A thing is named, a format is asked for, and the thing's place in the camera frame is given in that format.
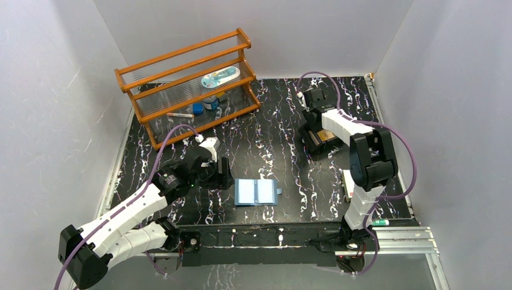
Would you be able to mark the small blue lidded jar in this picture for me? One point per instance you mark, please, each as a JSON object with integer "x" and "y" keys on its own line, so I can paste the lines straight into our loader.
{"x": 211, "y": 103}

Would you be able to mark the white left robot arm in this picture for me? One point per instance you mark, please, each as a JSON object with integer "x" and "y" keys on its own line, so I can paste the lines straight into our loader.
{"x": 89, "y": 251}

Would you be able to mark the orange wooden shelf rack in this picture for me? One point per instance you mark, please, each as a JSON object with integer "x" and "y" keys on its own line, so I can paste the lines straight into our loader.
{"x": 171, "y": 83}

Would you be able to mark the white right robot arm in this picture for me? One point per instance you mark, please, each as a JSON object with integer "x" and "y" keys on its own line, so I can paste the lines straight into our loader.
{"x": 372, "y": 164}

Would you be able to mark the blue card holder wallet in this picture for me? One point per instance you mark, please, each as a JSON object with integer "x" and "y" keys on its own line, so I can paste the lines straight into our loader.
{"x": 255, "y": 192}

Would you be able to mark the blue small box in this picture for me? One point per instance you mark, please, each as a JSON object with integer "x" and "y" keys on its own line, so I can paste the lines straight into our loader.
{"x": 197, "y": 108}

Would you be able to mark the white blue packaged item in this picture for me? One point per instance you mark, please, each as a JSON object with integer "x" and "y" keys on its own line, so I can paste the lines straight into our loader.
{"x": 220, "y": 77}

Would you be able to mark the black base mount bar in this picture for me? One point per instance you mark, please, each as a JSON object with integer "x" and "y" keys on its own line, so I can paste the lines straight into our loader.
{"x": 253, "y": 244}

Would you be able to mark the black card tray box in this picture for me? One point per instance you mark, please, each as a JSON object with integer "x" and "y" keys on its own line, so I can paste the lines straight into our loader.
{"x": 318, "y": 141}

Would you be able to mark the white orange marker pen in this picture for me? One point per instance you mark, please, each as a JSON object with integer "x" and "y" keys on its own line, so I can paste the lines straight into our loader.
{"x": 180, "y": 115}

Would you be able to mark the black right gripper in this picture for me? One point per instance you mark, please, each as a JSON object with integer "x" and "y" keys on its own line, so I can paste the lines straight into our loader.
{"x": 307, "y": 112}

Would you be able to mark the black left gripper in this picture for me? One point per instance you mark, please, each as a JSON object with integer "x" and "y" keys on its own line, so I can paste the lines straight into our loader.
{"x": 223, "y": 174}

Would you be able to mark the green white marker pen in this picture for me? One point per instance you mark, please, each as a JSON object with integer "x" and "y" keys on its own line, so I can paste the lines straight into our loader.
{"x": 380, "y": 223}

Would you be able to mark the white red small box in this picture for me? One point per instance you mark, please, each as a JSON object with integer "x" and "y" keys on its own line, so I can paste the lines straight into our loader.
{"x": 348, "y": 185}

